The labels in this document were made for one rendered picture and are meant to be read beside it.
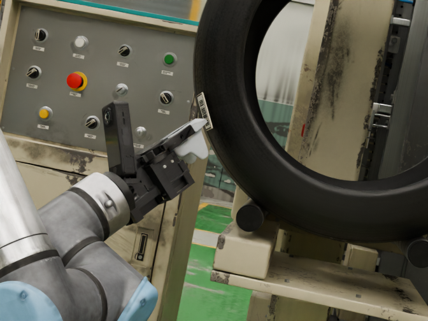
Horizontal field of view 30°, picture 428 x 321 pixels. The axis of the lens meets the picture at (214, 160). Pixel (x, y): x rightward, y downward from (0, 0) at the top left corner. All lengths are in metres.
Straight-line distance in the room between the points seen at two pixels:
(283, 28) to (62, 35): 8.60
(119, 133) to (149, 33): 0.95
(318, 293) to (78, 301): 0.49
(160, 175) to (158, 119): 0.91
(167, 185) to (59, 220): 0.18
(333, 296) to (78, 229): 0.45
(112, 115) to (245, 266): 0.34
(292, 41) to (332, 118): 8.99
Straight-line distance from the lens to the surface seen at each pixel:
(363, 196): 1.27
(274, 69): 10.61
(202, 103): 1.29
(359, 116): 1.67
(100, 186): 1.13
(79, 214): 1.10
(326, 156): 1.66
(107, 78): 2.11
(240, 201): 1.65
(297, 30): 10.66
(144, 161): 1.18
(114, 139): 1.18
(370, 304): 1.33
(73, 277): 0.98
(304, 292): 1.32
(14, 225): 0.96
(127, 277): 1.04
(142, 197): 1.18
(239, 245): 1.31
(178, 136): 1.20
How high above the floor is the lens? 1.05
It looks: 3 degrees down
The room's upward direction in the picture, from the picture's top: 11 degrees clockwise
